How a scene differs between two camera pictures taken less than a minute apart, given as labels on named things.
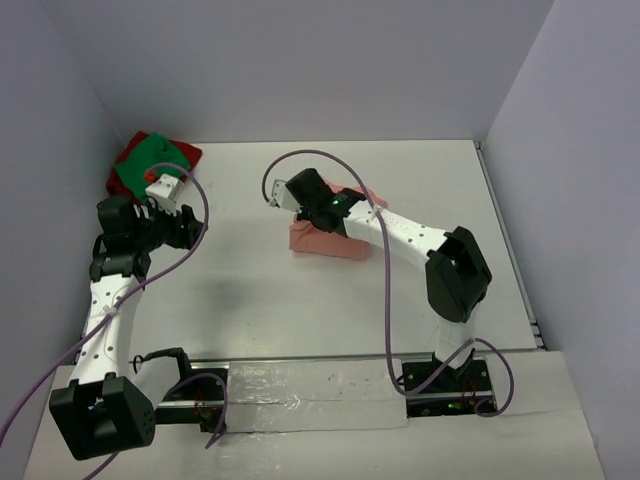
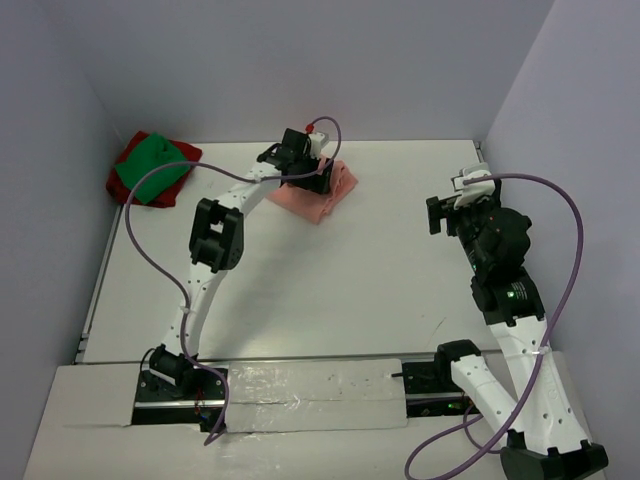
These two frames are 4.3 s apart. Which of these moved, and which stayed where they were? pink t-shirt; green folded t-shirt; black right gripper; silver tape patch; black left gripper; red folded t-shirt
Moved: pink t-shirt; black right gripper; black left gripper
Stayed: silver tape patch; red folded t-shirt; green folded t-shirt
